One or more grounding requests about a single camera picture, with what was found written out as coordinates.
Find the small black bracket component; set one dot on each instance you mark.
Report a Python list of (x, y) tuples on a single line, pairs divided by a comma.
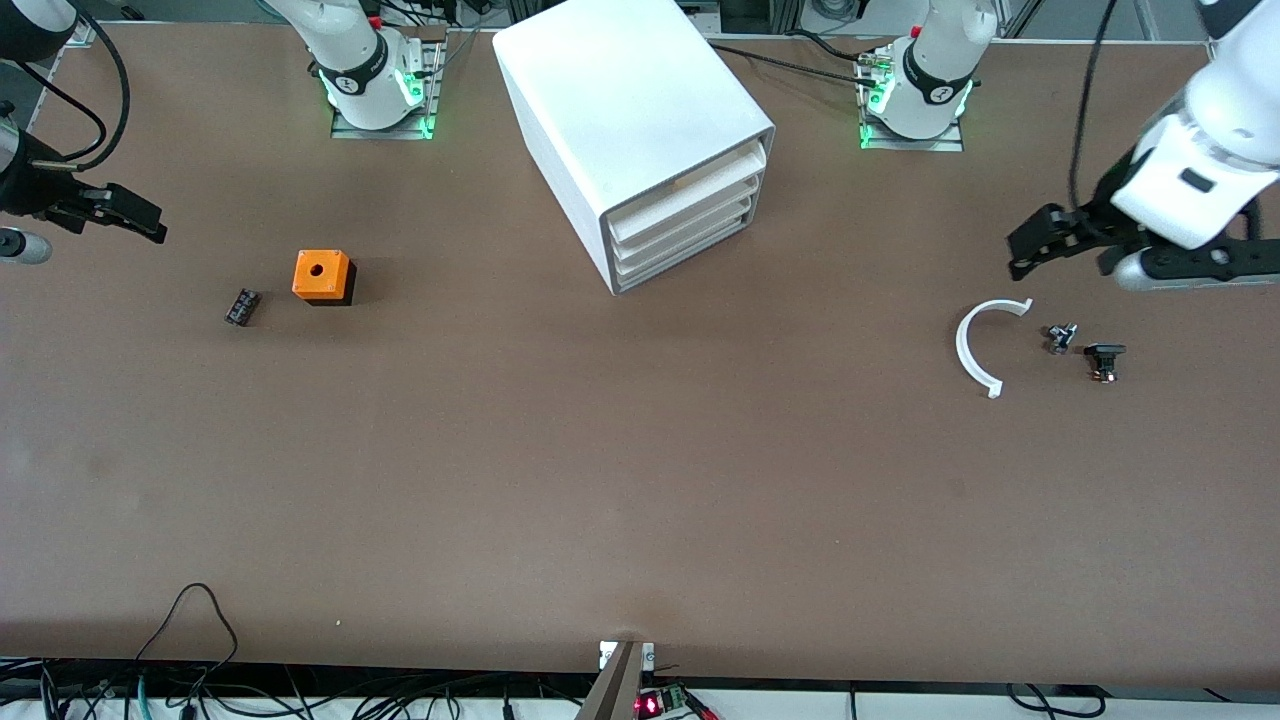
[(1104, 355)]

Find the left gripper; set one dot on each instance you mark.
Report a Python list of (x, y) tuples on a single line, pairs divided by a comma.
[(1108, 205)]

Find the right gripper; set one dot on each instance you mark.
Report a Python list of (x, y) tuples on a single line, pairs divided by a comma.
[(30, 185)]

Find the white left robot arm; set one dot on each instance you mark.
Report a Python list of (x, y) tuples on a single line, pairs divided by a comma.
[(940, 60)]

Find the white middle cabinet drawer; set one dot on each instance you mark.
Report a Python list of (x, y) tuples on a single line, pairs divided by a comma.
[(690, 222)]

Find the camera mount post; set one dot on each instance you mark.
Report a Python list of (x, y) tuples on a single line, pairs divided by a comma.
[(615, 690)]

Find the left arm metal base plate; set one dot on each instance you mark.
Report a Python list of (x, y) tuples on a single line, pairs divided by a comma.
[(910, 143)]

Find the white uppermost cabinet drawer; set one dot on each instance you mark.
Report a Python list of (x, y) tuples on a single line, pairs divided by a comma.
[(690, 190)]

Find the small grey black component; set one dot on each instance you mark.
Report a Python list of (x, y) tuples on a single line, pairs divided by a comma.
[(1060, 337)]

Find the circuit board with red LED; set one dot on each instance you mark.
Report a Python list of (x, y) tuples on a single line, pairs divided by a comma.
[(660, 703)]

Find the orange button enclosure box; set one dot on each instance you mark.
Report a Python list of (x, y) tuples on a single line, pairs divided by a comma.
[(320, 273)]

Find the white curved plastic arc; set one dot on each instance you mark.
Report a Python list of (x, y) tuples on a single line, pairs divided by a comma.
[(962, 345)]

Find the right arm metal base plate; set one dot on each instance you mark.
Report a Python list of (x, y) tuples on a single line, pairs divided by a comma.
[(385, 130)]

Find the white lowest cabinet drawer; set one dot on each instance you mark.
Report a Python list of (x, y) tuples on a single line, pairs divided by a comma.
[(690, 252)]

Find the white drawer cabinet housing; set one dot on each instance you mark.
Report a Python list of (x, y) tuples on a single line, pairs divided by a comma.
[(620, 90)]

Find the small black contact block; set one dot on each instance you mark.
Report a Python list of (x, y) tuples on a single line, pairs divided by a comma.
[(242, 306)]

